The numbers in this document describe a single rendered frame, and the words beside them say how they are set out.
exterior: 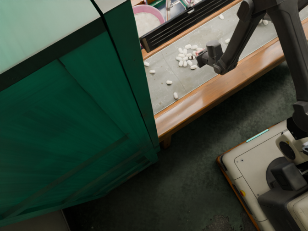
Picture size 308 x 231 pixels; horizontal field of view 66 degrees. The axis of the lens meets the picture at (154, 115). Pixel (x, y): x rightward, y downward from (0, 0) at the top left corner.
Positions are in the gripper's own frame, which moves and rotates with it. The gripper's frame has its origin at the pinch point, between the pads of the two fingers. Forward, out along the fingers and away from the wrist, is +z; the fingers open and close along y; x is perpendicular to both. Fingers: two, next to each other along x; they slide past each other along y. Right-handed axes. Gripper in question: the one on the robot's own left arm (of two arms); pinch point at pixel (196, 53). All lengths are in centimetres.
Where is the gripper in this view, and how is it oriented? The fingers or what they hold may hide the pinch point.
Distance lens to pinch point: 133.0
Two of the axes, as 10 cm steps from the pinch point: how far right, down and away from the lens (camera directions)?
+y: -8.4, 5.3, -1.1
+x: 3.8, 7.2, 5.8
